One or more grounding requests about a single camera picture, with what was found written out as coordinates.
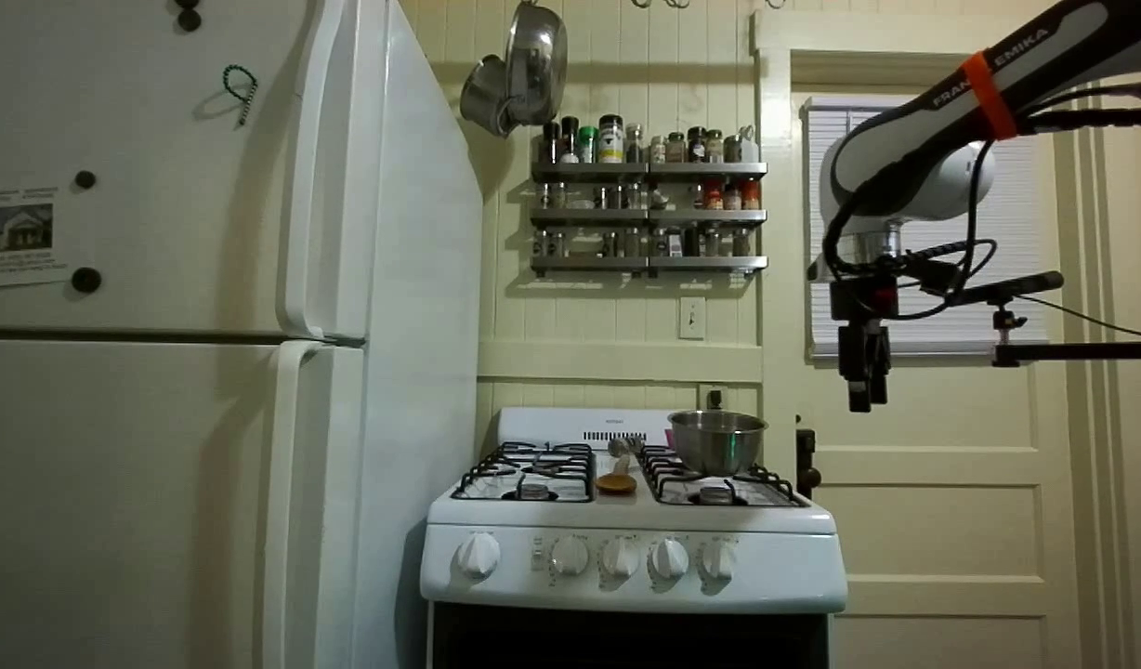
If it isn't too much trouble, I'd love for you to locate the metal spice rack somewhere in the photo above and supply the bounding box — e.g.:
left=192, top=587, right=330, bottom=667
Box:
left=530, top=161, right=769, bottom=279

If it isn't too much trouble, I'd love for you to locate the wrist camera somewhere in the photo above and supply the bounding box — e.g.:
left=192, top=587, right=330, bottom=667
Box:
left=829, top=276, right=902, bottom=322

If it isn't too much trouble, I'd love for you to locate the black burner grate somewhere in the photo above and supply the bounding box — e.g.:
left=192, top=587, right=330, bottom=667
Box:
left=636, top=444, right=805, bottom=508
left=451, top=441, right=597, bottom=505

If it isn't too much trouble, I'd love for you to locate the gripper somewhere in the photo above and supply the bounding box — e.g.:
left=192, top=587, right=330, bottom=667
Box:
left=837, top=320, right=893, bottom=413

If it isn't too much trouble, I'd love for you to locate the white window blind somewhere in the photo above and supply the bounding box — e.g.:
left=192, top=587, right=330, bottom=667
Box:
left=801, top=96, right=1047, bottom=361

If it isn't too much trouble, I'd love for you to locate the white refrigerator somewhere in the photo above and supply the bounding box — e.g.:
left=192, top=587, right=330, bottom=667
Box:
left=0, top=0, right=484, bottom=669

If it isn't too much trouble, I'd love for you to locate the white panel door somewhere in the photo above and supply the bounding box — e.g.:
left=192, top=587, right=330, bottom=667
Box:
left=792, top=51, right=1087, bottom=669

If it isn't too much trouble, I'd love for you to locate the dark door knob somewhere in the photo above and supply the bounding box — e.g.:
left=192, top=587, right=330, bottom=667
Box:
left=795, top=426, right=823, bottom=500

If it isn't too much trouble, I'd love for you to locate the camera on mount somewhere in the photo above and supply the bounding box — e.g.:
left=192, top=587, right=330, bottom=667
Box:
left=942, top=269, right=1141, bottom=369

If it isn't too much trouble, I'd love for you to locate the green bead chain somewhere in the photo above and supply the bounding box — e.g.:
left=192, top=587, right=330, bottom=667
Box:
left=222, top=63, right=259, bottom=127

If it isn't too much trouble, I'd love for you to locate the paper note with house photo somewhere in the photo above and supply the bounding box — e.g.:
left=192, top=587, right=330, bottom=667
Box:
left=0, top=184, right=73, bottom=290

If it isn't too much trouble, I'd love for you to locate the stove knob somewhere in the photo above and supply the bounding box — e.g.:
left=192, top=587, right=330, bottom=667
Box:
left=649, top=538, right=690, bottom=583
left=455, top=532, right=502, bottom=581
left=700, top=540, right=739, bottom=583
left=599, top=537, right=640, bottom=581
left=549, top=536, right=591, bottom=580

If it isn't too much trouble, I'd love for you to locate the row of spice jars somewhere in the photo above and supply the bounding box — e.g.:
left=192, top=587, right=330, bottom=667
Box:
left=541, top=113, right=763, bottom=166
left=533, top=226, right=754, bottom=259
left=536, top=178, right=763, bottom=212

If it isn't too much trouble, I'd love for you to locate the white gas stove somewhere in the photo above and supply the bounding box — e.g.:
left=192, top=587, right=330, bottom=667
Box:
left=419, top=406, right=849, bottom=669

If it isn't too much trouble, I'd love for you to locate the small hanging steel pot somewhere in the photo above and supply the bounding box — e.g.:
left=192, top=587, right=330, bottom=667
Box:
left=459, top=54, right=519, bottom=139

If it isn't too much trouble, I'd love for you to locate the large hanging steel bowl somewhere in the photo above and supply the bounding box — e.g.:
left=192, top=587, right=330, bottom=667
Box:
left=504, top=0, right=570, bottom=127

